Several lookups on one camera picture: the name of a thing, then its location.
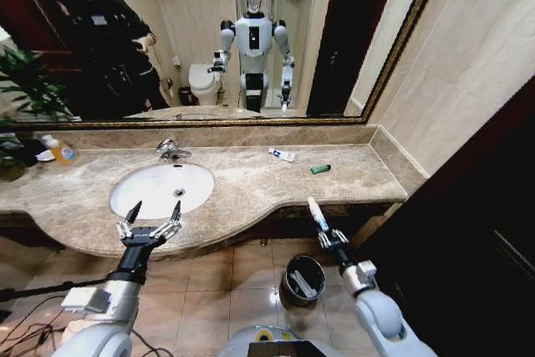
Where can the chrome faucet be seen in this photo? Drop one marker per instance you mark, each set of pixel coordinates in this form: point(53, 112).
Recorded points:
point(169, 150)

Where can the white oval sink basin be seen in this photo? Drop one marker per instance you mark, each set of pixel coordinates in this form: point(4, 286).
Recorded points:
point(163, 190)

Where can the white tube with blue print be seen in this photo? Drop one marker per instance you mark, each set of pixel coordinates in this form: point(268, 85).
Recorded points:
point(317, 215)

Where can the black round trash bin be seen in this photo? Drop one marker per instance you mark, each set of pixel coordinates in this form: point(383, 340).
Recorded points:
point(302, 286)

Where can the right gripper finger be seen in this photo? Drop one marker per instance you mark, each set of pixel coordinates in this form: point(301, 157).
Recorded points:
point(324, 240)
point(339, 236)

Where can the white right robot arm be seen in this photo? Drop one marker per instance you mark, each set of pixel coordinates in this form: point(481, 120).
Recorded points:
point(376, 311)

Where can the white trash piece in bin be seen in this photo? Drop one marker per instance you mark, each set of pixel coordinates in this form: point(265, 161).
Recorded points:
point(305, 284)

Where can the dark wooden door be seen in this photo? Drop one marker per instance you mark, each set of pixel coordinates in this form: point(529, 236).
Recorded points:
point(468, 227)

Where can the green lighter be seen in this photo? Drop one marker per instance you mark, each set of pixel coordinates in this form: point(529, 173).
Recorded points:
point(320, 169)

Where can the gold framed wall mirror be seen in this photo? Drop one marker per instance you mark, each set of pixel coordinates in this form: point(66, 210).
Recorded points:
point(196, 18)

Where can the marble vanity counter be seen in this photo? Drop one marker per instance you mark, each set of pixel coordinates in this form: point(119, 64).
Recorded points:
point(259, 190)

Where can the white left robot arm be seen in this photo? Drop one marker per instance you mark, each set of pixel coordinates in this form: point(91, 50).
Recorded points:
point(113, 298)

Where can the green potted plant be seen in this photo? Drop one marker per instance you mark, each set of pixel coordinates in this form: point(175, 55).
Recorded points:
point(25, 89)

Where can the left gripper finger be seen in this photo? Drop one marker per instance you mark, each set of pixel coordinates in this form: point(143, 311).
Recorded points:
point(133, 217)
point(174, 217)

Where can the metal sink drain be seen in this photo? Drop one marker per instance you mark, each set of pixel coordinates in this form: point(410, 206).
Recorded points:
point(179, 192)

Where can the white and blue toothpaste tube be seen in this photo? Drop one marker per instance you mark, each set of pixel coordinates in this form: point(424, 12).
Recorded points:
point(282, 154)

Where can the orange liquid soap bottle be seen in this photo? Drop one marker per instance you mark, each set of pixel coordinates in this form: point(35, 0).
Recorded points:
point(62, 152)

